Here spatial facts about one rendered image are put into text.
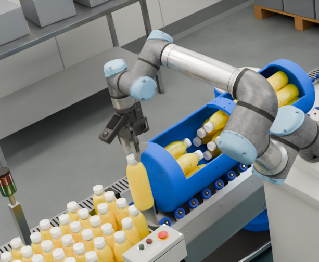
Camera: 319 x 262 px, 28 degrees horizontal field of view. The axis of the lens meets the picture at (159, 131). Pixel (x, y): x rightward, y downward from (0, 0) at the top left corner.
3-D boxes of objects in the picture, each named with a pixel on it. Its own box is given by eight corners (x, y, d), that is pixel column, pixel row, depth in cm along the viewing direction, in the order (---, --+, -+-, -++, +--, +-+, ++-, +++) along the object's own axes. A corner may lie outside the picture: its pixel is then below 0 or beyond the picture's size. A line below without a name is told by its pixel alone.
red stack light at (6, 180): (16, 180, 252) (13, 172, 250) (2, 188, 248) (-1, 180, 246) (8, 174, 256) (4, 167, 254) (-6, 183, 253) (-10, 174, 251)
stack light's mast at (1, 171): (24, 202, 257) (12, 170, 249) (11, 210, 254) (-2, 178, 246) (16, 197, 262) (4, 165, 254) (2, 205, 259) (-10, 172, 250)
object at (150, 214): (161, 222, 258) (155, 198, 252) (157, 225, 257) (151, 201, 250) (145, 213, 265) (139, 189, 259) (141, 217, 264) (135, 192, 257)
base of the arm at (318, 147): (344, 134, 223) (330, 124, 217) (318, 170, 225) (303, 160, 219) (316, 116, 235) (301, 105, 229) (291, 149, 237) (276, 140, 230)
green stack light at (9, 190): (20, 190, 254) (16, 180, 252) (6, 198, 251) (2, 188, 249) (11, 185, 259) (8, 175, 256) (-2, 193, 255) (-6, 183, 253)
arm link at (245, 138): (303, 152, 222) (270, 112, 173) (284, 191, 222) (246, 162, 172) (272, 138, 227) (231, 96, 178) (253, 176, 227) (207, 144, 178)
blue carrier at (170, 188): (317, 121, 297) (315, 66, 282) (181, 223, 253) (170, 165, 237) (268, 104, 316) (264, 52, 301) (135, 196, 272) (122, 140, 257)
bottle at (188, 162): (154, 170, 252) (188, 147, 262) (160, 185, 255) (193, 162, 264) (165, 173, 247) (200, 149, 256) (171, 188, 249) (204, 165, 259)
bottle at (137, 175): (156, 197, 233) (145, 155, 224) (151, 210, 227) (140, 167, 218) (137, 197, 235) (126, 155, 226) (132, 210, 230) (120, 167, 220)
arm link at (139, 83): (150, 63, 194) (128, 56, 202) (134, 96, 193) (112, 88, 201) (167, 74, 199) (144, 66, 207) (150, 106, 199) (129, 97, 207)
